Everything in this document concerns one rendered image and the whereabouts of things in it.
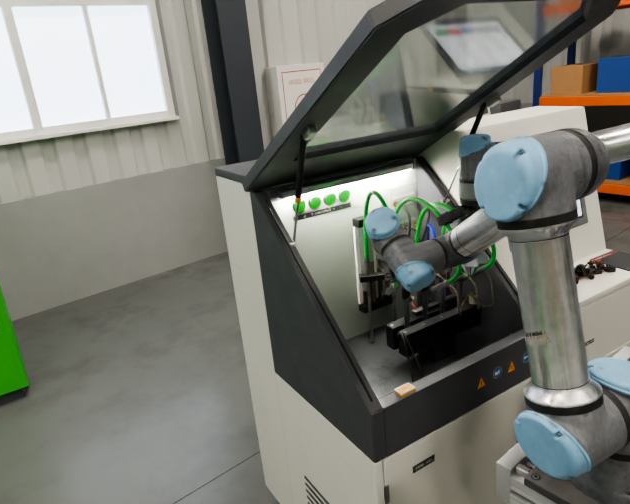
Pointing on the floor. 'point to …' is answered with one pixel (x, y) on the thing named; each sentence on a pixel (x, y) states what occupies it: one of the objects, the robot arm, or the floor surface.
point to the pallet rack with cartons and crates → (574, 76)
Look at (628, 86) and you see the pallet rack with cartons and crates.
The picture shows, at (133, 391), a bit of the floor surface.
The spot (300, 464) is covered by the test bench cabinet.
